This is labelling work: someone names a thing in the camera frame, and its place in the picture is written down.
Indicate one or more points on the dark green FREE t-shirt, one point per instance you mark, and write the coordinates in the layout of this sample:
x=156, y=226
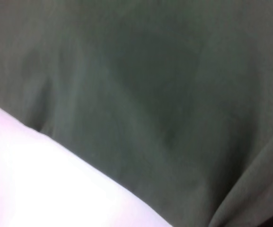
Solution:
x=162, y=82

